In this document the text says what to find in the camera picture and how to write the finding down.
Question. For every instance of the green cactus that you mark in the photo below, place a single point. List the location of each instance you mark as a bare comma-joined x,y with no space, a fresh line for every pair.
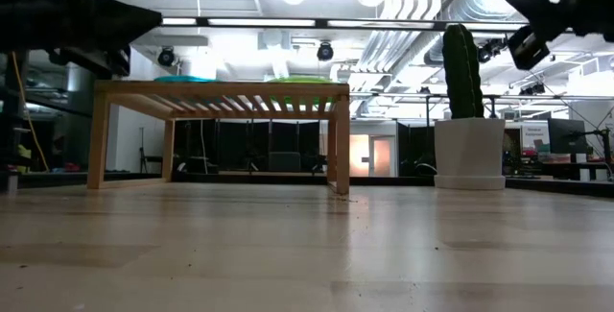
463,72

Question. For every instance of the black aluminium table frame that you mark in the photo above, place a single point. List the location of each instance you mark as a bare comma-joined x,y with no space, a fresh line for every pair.
384,180

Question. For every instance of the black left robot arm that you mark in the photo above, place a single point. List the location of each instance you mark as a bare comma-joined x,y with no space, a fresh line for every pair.
24,9

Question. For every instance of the slatted wooden shelf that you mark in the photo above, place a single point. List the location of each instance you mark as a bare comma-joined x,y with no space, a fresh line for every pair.
220,88

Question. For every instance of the white printed sign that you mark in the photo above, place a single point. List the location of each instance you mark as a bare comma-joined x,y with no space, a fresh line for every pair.
533,134

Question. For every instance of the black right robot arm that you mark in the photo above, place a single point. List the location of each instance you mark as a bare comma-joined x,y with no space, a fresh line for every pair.
597,0

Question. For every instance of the black computer monitor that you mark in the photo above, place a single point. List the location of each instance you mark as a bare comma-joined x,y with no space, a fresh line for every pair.
566,135

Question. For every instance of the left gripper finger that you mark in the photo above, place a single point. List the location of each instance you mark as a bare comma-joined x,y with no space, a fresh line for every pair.
132,31
127,12

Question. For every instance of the black hanging spotlight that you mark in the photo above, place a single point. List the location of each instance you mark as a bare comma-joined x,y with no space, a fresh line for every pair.
324,51
166,56

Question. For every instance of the black track spotlight cluster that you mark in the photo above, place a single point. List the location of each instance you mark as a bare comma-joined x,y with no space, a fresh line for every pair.
493,49

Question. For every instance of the grey box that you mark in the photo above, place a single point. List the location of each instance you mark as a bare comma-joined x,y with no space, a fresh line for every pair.
284,161

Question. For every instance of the black partition curtain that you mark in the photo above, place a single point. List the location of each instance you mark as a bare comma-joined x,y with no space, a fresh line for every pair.
240,144

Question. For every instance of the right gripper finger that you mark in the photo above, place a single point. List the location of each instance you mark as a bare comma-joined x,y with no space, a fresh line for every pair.
530,2
539,20

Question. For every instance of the white hexagonal plant pot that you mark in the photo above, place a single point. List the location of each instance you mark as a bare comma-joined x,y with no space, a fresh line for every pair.
470,153

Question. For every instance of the frosted glass door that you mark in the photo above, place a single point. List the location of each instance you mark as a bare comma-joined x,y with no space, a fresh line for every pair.
382,156

